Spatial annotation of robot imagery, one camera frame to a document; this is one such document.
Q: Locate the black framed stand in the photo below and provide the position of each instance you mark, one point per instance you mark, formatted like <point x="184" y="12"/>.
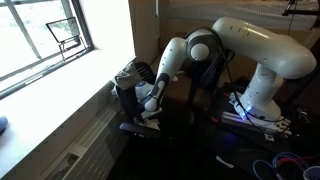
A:
<point x="63" y="30"/>

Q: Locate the black tripod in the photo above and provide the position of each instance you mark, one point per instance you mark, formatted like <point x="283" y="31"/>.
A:
<point x="300" y="11"/>

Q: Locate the window frame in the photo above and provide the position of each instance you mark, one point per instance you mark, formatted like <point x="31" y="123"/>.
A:
<point x="36" y="70"/>

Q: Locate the dark grey backpack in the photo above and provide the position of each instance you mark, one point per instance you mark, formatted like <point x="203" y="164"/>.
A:
<point x="210" y="71"/>

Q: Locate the khaki grey cloth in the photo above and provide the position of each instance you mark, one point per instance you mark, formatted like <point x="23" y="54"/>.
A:
<point x="128" y="77"/>

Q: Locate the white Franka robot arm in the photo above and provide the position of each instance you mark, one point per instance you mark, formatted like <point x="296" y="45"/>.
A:
<point x="266" y="50"/>

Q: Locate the brown leather armchair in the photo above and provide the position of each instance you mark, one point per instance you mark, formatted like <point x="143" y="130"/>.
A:
<point x="180" y="91"/>

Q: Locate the white paper label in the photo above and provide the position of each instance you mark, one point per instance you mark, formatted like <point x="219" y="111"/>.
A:
<point x="225" y="161"/>

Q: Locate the black red bar clamp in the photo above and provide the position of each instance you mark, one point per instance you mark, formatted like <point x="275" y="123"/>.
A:
<point x="211" y="117"/>

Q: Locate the black slatted office chair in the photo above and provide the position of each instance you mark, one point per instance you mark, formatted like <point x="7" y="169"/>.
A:
<point x="173" y="123"/>

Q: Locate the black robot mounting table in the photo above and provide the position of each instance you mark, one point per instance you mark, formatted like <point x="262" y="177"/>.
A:
<point x="233" y="146"/>

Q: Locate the white wall radiator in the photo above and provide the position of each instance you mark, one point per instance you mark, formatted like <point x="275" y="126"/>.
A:
<point x="93" y="143"/>

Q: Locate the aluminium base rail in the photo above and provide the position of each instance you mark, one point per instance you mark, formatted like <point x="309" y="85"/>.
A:
<point x="246" y="121"/>

